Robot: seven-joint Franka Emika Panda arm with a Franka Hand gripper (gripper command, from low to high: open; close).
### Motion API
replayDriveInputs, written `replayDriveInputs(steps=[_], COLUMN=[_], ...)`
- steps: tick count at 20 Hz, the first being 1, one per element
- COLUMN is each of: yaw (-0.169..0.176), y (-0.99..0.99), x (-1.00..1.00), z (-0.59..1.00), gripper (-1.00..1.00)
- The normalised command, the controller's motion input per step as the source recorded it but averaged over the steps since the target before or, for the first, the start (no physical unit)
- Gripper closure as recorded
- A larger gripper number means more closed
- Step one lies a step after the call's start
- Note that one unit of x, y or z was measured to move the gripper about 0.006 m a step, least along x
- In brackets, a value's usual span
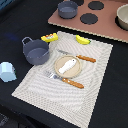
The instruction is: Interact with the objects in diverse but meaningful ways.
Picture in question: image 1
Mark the yellow toy banana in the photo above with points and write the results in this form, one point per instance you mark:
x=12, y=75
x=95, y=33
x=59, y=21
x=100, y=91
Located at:
x=82, y=40

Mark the yellow toy box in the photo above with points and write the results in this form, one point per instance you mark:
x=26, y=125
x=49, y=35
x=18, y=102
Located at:
x=50, y=37

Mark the light blue toy carton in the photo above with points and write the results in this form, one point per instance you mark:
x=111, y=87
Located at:
x=7, y=72

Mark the round wooden plate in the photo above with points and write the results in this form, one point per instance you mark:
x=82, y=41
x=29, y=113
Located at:
x=74, y=71

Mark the woven beige placemat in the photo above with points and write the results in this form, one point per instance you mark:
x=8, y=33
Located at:
x=61, y=99

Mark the dark grey pot on stove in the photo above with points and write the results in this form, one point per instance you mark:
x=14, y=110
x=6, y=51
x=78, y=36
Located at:
x=67, y=9

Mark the beige bowl on stove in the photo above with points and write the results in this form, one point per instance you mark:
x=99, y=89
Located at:
x=122, y=14

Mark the fork with wooden handle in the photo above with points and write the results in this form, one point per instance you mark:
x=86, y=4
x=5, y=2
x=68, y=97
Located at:
x=66, y=80

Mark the knife with wooden handle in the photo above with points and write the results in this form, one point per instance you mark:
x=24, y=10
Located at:
x=78, y=56

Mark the grey pot with handle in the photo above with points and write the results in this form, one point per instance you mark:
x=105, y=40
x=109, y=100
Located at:
x=36, y=51

